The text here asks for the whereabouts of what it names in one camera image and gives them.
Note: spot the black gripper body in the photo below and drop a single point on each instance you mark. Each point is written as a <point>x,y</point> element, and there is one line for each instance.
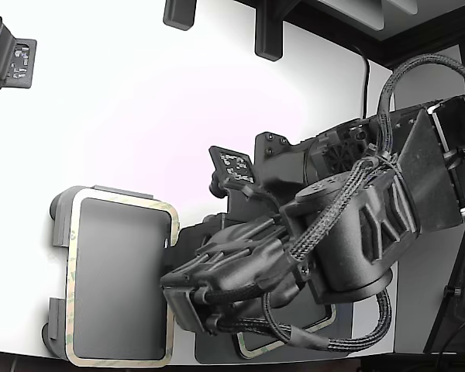
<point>240,263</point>

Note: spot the black frame with adhesive liner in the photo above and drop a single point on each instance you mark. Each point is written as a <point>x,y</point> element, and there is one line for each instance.
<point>70,271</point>
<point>255,351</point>

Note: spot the black six-joint robot arm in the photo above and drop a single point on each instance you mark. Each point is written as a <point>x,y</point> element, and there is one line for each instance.
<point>372,240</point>

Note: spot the gray rectangular box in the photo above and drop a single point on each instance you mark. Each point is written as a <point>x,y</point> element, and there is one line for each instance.
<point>120,271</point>

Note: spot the long black table clamp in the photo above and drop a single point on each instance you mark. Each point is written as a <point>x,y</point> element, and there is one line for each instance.
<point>268,35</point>

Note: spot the short black table clamp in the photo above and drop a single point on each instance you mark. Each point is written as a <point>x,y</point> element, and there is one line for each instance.
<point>179,13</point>

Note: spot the dark shelf unit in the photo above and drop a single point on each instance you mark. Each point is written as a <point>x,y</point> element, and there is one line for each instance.
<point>410,23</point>

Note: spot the small camera with circuit board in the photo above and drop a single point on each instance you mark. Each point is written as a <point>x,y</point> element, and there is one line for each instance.
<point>236,166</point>

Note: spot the black camera module on mount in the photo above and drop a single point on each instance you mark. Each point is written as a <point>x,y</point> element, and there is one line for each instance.
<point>7,58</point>

